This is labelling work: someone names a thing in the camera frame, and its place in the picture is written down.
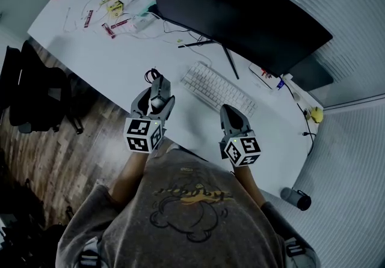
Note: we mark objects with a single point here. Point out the white keyboard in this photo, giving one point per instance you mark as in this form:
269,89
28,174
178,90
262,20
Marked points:
216,88

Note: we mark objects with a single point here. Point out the yellow round toy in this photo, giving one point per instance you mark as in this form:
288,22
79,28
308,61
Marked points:
317,114

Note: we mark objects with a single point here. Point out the black flat panel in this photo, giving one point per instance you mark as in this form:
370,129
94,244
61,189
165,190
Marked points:
314,73

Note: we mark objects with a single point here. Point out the large black monitor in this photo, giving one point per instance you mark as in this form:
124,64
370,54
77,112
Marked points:
234,5

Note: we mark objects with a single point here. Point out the black equipment pile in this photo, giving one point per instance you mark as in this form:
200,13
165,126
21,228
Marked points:
27,230

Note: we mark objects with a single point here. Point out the red narrow packet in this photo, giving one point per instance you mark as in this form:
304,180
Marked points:
88,19
120,24
108,30

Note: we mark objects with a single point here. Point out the person's right forearm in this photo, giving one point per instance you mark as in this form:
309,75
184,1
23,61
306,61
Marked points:
248,184

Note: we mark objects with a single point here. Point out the blue connector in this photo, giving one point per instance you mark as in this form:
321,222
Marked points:
280,85

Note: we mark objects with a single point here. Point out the teal flat object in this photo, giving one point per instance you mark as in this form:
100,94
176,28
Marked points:
149,8

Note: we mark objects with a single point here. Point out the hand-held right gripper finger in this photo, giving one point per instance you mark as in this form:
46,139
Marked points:
244,125
224,119

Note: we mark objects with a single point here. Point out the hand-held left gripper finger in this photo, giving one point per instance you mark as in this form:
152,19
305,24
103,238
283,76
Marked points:
140,101
168,110

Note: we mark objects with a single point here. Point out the flat white box device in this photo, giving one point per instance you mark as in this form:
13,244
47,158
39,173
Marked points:
259,74

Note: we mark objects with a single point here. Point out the yellow small box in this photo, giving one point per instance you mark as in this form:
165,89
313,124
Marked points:
115,8

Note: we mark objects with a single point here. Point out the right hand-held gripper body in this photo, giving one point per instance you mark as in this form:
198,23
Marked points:
242,149

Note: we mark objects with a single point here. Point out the grey black computer mouse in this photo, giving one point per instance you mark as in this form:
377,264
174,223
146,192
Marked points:
159,91

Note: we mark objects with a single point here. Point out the white power adapter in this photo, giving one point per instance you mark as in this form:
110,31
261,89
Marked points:
142,23

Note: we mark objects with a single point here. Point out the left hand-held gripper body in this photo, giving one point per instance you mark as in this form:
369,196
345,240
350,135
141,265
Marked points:
141,134

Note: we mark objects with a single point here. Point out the person's grey printed t-shirt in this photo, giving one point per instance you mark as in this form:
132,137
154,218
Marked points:
180,230

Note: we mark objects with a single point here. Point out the black office chair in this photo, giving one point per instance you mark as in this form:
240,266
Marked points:
39,92

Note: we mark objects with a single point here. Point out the person's left forearm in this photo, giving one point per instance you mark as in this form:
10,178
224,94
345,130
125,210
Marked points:
130,175

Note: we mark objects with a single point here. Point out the grey black bottle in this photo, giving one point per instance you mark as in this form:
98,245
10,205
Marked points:
296,198

